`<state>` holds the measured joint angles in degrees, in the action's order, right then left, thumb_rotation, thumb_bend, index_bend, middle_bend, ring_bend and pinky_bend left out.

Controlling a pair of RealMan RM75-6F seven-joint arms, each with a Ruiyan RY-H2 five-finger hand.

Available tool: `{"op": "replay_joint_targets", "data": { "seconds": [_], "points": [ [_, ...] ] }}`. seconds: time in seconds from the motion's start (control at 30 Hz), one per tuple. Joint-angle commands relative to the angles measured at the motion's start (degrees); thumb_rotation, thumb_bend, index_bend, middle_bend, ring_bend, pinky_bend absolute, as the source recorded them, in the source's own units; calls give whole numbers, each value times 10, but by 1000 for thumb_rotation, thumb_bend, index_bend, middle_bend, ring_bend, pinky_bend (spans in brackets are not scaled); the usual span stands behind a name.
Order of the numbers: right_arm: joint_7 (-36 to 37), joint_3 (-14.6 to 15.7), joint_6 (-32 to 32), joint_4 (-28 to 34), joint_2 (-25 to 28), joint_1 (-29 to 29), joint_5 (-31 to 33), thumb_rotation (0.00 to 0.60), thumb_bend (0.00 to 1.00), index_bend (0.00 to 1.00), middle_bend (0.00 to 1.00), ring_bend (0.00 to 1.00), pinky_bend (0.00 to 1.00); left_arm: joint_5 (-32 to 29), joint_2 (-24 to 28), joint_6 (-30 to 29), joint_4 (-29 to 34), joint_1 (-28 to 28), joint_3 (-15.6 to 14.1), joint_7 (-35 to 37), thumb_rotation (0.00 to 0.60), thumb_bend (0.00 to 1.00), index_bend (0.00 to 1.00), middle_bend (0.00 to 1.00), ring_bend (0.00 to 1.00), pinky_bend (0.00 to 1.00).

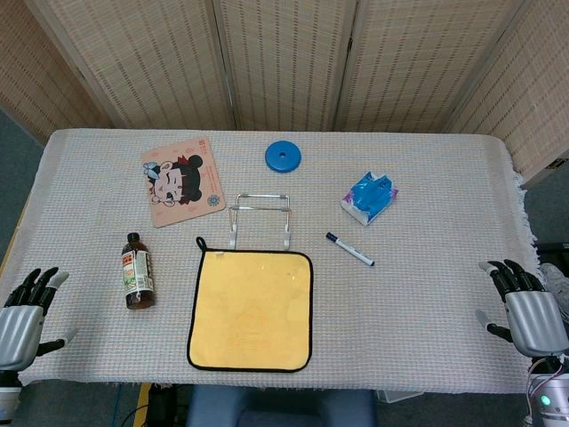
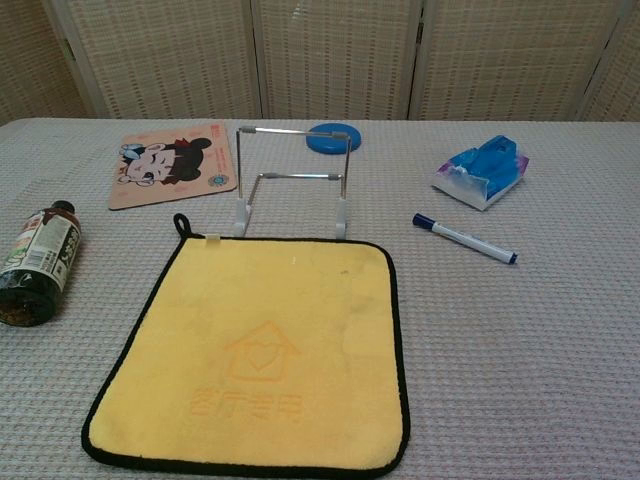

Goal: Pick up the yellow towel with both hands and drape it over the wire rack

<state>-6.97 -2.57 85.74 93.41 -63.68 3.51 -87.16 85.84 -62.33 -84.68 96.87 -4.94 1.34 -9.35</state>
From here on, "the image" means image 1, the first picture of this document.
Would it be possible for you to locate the woven pale tablecloth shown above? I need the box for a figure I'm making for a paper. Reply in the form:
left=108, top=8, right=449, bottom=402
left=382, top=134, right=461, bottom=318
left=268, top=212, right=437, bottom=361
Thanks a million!
left=0, top=128, right=541, bottom=395

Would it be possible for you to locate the cartoon girl mouse pad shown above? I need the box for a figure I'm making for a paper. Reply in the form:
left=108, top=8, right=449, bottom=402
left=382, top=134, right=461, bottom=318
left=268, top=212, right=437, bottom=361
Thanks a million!
left=140, top=136, right=225, bottom=230

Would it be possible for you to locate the dark sauce bottle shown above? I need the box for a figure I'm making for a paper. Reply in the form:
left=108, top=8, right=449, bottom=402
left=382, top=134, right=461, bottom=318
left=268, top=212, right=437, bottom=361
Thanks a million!
left=120, top=231, right=156, bottom=311

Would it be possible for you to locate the yellow and grey cloth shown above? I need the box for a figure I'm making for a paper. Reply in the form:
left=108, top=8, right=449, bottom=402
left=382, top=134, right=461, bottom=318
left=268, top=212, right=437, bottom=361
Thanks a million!
left=186, top=236, right=314, bottom=374

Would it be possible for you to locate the grey white bundle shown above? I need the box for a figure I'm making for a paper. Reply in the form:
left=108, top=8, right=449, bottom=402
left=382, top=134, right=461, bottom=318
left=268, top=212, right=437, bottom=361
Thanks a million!
left=539, top=262, right=569, bottom=308

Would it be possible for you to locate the white blue marker pen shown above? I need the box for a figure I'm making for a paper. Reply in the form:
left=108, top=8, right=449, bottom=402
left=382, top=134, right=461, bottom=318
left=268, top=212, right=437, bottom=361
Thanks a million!
left=325, top=231, right=376, bottom=268

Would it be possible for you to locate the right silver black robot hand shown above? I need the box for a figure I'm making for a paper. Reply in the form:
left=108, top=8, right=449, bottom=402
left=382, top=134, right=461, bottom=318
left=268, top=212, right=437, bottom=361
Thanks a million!
left=474, top=258, right=569, bottom=359

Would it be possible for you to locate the woven folding screen panel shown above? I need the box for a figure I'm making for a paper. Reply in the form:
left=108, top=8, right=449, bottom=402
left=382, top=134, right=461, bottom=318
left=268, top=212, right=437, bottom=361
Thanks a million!
left=24, top=0, right=239, bottom=131
left=0, top=0, right=112, bottom=146
left=453, top=0, right=569, bottom=188
left=212, top=0, right=359, bottom=133
left=335, top=0, right=541, bottom=133

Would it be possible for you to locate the blue tissue pack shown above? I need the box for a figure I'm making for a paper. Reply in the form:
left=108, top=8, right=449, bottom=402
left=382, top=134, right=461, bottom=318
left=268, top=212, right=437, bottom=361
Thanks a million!
left=340, top=171, right=400, bottom=228

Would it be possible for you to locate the blue round disc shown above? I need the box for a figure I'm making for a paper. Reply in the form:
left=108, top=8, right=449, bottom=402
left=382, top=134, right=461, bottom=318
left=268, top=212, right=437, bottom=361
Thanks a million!
left=264, top=140, right=303, bottom=173

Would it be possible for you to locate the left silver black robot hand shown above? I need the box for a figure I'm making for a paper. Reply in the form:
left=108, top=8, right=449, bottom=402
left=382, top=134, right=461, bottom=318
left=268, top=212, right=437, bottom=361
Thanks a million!
left=0, top=266, right=79, bottom=373

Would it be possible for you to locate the metal wire rack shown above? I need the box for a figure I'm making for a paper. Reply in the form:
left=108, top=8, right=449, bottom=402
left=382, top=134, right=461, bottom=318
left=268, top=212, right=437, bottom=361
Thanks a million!
left=228, top=192, right=295, bottom=250

